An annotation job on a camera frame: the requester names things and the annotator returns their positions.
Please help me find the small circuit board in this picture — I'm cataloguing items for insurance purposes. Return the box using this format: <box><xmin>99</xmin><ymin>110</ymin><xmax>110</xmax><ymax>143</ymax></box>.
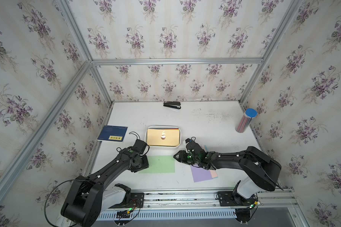
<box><xmin>116</xmin><ymin>210</ymin><xmax>132</xmax><ymax>219</ymax></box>

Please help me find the blue-lidded pencil tube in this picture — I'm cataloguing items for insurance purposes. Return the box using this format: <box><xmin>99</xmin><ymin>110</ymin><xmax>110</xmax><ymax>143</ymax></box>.
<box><xmin>236</xmin><ymin>108</ymin><xmax>258</xmax><ymax>133</ymax></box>

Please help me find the black stapler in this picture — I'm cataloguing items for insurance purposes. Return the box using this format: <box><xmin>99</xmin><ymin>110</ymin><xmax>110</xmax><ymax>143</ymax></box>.
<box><xmin>163</xmin><ymin>101</ymin><xmax>181</xmax><ymax>109</ymax></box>

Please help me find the beige envelope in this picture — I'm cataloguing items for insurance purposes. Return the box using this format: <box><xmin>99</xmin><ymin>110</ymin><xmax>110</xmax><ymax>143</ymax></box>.
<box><xmin>146</xmin><ymin>128</ymin><xmax>181</xmax><ymax>147</ymax></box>

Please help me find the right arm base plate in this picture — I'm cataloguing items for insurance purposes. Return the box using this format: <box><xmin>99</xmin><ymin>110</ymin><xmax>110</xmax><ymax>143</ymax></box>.
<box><xmin>216</xmin><ymin>191</ymin><xmax>258</xmax><ymax>209</ymax></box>

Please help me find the light green envelope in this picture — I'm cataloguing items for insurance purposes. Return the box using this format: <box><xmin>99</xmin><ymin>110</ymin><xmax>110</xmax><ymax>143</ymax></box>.
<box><xmin>139</xmin><ymin>156</ymin><xmax>175</xmax><ymax>174</ymax></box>

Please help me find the dark blue booklet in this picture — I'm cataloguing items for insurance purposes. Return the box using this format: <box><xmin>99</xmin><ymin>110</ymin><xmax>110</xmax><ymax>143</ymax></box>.
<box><xmin>97</xmin><ymin>125</ymin><xmax>127</xmax><ymax>142</ymax></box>

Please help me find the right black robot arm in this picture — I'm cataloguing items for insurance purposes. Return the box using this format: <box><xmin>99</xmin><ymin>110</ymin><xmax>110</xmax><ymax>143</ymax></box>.
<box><xmin>173</xmin><ymin>139</ymin><xmax>282</xmax><ymax>199</ymax></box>

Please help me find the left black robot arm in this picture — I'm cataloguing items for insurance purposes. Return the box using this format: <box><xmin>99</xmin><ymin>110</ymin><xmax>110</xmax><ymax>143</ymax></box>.
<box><xmin>61</xmin><ymin>139</ymin><xmax>150</xmax><ymax>227</ymax></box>

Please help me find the pink envelope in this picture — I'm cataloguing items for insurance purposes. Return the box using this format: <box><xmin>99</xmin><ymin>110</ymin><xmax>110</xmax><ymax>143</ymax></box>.
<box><xmin>204</xmin><ymin>145</ymin><xmax>218</xmax><ymax>179</ymax></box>

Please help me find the white rectangular storage tray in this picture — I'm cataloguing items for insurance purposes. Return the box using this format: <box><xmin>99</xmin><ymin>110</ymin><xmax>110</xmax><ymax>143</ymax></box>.
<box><xmin>145</xmin><ymin>125</ymin><xmax>181</xmax><ymax>148</ymax></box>

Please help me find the aluminium mounting rail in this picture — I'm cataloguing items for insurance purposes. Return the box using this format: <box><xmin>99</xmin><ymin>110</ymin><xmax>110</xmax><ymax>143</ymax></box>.
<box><xmin>56</xmin><ymin>189</ymin><xmax>307</xmax><ymax>227</ymax></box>

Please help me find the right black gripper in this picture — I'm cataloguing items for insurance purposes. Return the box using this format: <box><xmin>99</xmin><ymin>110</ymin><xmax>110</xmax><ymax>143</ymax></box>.
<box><xmin>170</xmin><ymin>150</ymin><xmax>199</xmax><ymax>165</ymax></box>

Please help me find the lilac purple envelope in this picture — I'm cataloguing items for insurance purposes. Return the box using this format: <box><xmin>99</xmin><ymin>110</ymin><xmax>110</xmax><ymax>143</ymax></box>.
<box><xmin>190</xmin><ymin>166</ymin><xmax>214</xmax><ymax>183</ymax></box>

